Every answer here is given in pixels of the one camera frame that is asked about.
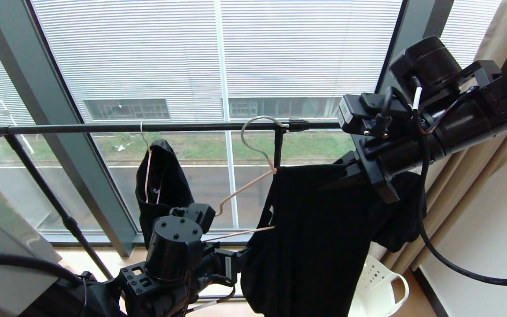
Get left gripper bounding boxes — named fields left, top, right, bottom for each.
left=148, top=252, right=240, bottom=317

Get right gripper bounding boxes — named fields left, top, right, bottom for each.
left=351, top=98, right=507, bottom=204

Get pink clothes hanger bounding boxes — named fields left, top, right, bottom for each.
left=205, top=115, right=290, bottom=243
left=140, top=121, right=162, bottom=205

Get black printed shorts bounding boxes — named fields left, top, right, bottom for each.
left=135, top=139, right=195, bottom=249

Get black garment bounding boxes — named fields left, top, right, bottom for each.
left=240, top=163, right=428, bottom=317

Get white laundry basket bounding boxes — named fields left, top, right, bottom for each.
left=348, top=254, right=410, bottom=317

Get black clothes rack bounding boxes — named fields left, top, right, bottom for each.
left=0, top=119, right=355, bottom=282

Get window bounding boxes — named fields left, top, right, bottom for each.
left=0, top=0, right=456, bottom=258

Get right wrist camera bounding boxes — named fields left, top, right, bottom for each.
left=336, top=92, right=418, bottom=138

